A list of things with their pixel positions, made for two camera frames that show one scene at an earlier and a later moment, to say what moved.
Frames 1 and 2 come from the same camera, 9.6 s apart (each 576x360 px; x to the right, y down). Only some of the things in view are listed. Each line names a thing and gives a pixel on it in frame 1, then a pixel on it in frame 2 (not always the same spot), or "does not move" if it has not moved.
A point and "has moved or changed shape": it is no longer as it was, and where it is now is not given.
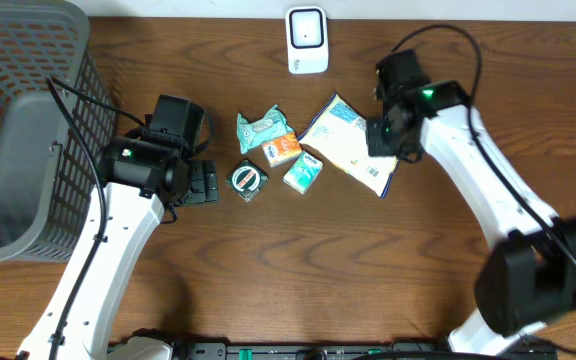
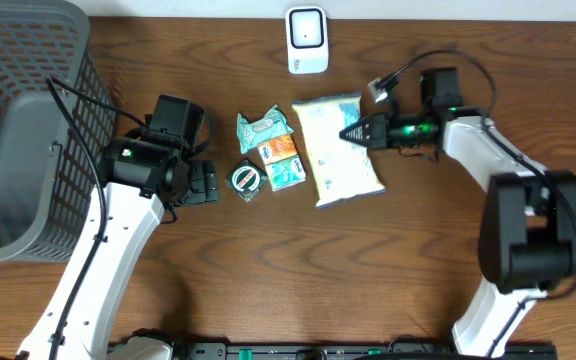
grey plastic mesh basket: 39,119 does not move
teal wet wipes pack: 269,128 does not move
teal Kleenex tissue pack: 303,173 to 285,173
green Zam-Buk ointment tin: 248,180 does not move
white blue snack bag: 338,136 has moved or changed shape
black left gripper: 211,181 does not move
